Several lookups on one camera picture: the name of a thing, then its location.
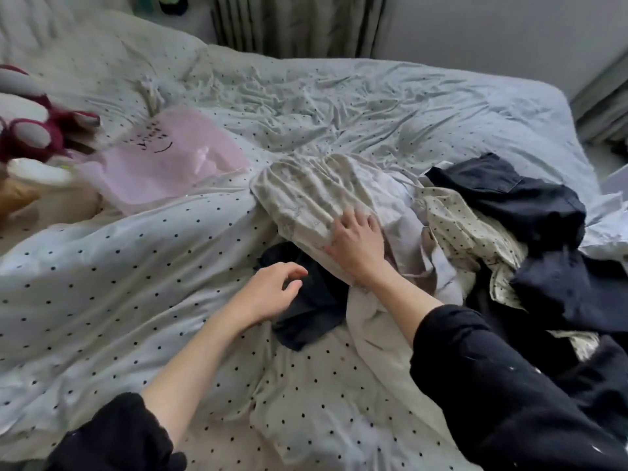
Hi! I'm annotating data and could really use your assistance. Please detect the person's right hand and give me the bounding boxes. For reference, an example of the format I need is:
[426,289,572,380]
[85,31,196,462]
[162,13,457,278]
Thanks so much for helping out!
[324,209,391,290]

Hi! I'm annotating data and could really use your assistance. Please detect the person's left hand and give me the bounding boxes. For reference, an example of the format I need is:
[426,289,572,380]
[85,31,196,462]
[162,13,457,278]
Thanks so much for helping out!
[230,262,309,324]

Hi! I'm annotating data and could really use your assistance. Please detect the blue denim jeans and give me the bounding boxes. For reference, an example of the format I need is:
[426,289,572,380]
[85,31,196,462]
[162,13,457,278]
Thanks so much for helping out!
[257,240,351,351]

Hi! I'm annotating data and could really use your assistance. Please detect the cream printed pyjama trousers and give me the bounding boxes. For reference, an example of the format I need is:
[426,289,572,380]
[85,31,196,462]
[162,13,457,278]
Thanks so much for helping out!
[250,152,443,290]

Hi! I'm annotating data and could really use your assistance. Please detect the cream polka dot pants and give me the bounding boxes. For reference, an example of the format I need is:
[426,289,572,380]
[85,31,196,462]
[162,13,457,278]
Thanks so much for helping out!
[417,186,531,310]

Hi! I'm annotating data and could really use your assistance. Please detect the dark navy jeans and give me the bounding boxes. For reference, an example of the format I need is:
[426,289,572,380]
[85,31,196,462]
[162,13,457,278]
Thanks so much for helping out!
[510,248,628,334]

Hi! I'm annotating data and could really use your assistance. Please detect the person's right forearm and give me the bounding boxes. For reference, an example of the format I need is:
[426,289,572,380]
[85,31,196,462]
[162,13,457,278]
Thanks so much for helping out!
[365,264,628,471]

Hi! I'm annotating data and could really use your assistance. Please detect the person's left forearm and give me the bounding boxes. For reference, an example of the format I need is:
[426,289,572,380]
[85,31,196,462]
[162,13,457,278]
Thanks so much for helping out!
[44,307,258,471]

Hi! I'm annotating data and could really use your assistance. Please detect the white dotted bed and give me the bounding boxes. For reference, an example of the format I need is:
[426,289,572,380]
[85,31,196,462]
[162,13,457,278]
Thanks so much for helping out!
[0,9,600,471]

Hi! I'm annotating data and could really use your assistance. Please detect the pink pillow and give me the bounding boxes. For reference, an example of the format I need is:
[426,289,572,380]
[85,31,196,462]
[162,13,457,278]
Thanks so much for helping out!
[73,105,251,214]

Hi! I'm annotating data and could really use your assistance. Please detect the beige plush toy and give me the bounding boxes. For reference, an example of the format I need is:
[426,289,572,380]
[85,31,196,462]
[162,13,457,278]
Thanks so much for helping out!
[0,156,99,226]

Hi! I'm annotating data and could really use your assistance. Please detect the dark red fabric item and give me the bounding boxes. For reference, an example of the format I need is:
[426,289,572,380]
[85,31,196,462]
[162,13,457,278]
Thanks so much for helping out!
[0,63,102,163]

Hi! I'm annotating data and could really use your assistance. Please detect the white bedside cabinet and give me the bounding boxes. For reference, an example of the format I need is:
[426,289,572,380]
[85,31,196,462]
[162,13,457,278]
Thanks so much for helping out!
[128,0,217,40]

